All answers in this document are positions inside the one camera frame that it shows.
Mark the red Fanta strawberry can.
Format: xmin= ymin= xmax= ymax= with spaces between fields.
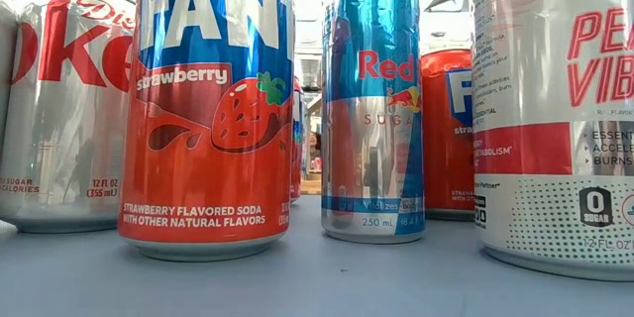
xmin=419 ymin=48 xmax=476 ymax=223
xmin=117 ymin=0 xmax=297 ymax=263
xmin=290 ymin=76 xmax=305 ymax=205

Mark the blue silver Red Bull can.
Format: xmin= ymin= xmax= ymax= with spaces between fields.
xmin=320 ymin=0 xmax=427 ymax=245

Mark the black-lidded white Celsius can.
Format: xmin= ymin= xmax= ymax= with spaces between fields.
xmin=470 ymin=0 xmax=634 ymax=282

